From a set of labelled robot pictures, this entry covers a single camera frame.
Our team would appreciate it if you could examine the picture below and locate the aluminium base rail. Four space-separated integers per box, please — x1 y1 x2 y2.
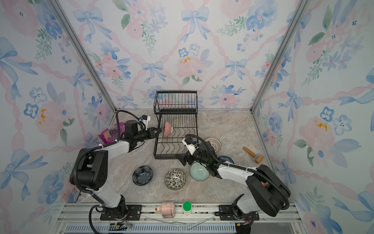
51 203 306 234

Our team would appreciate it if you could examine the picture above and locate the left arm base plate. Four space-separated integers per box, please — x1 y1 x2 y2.
100 204 142 221

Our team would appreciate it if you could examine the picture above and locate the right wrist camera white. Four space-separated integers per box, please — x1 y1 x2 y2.
182 137 198 156

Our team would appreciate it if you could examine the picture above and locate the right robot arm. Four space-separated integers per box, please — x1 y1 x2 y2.
177 134 291 220

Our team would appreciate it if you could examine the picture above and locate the blue patterned bowl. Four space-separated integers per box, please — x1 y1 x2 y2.
219 156 234 164

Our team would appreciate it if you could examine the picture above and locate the black two-tier dish rack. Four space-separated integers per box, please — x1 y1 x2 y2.
153 90 198 160

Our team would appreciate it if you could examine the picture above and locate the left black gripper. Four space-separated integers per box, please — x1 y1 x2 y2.
135 128 162 143

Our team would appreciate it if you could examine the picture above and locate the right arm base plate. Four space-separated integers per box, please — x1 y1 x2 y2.
214 205 260 222

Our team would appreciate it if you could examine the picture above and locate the red patterned bowl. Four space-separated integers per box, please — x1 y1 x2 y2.
163 121 173 137

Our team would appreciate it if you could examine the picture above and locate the purple snack bag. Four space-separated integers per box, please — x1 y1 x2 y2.
98 122 125 144

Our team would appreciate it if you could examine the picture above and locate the pink cup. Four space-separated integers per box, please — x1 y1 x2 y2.
155 202 175 218

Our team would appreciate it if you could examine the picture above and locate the wooden roller tool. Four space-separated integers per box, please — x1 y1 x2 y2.
243 147 264 164

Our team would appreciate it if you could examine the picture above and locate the green lid bottle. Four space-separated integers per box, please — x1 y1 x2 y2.
182 201 192 215

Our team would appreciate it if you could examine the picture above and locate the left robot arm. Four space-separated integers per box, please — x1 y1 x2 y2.
70 110 162 220

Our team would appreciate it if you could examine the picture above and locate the brown white lattice bowl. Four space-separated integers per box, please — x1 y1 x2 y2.
205 137 222 153

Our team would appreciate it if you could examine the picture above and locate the light green bowl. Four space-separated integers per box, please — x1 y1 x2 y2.
190 162 209 181

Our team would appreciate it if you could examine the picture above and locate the grey floral patterned bowl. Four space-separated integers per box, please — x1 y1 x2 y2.
165 169 186 191

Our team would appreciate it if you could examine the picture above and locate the dark blue striped bowl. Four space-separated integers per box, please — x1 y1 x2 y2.
132 166 153 186

